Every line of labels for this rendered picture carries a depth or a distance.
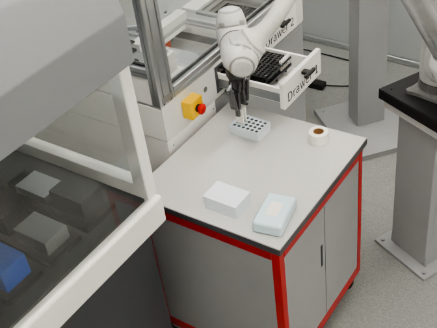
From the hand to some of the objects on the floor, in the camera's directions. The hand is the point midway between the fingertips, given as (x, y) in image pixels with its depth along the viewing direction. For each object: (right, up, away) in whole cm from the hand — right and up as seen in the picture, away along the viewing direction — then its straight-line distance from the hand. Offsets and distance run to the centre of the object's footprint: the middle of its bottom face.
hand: (240, 114), depth 249 cm
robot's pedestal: (+82, -54, +53) cm, 112 cm away
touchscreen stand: (+74, +1, +125) cm, 146 cm away
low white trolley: (+12, -78, +35) cm, 86 cm away
